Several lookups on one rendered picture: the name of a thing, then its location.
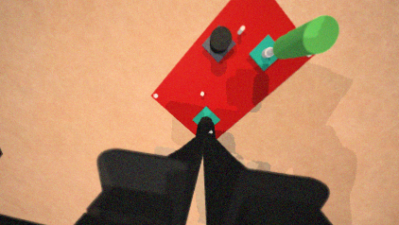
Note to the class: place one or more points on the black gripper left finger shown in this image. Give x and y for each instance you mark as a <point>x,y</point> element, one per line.
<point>174,175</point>

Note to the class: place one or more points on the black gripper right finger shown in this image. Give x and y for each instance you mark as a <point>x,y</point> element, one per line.
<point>227,182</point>

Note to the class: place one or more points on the red circuit board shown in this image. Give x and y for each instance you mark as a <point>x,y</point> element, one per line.
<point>240,58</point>

